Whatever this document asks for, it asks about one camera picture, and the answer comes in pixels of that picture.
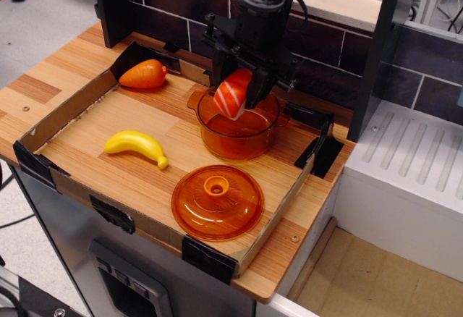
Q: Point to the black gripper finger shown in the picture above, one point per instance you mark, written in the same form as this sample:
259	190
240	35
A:
259	87
224	63

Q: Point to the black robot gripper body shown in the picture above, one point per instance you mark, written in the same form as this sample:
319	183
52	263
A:
255	36

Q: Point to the salmon sushi toy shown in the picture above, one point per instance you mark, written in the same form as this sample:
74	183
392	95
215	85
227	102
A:
230	97

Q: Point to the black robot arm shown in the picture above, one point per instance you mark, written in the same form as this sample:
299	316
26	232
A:
253	40

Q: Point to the orange transparent pot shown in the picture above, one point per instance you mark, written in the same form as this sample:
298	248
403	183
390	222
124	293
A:
245	138

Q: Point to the cardboard fence with black tape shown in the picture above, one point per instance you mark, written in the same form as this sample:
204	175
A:
65	150

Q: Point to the orange transparent pot lid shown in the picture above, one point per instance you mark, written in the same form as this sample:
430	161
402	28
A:
217	203

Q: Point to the orange toy carrot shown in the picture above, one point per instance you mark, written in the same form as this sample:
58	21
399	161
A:
145	75

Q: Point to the yellow toy banana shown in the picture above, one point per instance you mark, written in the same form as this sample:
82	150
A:
139	142

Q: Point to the white dish drainer sink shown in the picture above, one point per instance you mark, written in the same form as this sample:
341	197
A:
401	188

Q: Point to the grey toy oven front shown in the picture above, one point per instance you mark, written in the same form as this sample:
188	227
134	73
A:
131	291

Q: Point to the black vertical post right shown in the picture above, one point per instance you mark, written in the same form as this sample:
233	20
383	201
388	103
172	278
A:
377	64

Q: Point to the black vertical post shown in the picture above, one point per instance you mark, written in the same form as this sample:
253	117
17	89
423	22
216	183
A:
377	64
116	20

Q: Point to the black vertical post left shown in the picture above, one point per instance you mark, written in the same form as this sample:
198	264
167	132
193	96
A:
116	20

